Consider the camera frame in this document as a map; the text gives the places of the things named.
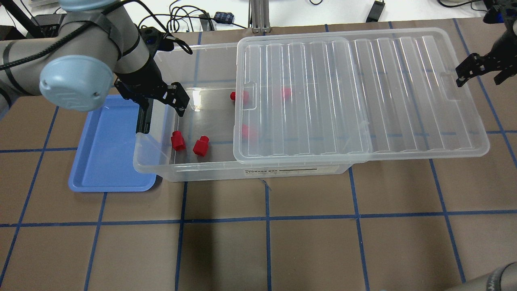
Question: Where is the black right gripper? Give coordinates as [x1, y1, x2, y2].
[456, 24, 517, 88]

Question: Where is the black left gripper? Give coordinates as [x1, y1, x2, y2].
[114, 61, 190, 117]

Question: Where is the clear plastic box lid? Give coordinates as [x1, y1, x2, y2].
[233, 27, 490, 166]

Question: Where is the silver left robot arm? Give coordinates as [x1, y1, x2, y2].
[1, 0, 193, 116]

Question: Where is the clear plastic storage box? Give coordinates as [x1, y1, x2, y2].
[133, 42, 351, 182]

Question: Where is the blue plastic tray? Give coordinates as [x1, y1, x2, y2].
[68, 95, 156, 193]

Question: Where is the small blue device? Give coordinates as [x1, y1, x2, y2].
[213, 11, 235, 25]

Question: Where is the black power adapter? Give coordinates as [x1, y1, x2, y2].
[365, 0, 385, 23]

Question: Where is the black box latch handle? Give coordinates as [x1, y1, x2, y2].
[135, 101, 153, 134]

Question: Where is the aluminium frame post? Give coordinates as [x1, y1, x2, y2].
[249, 0, 271, 34]

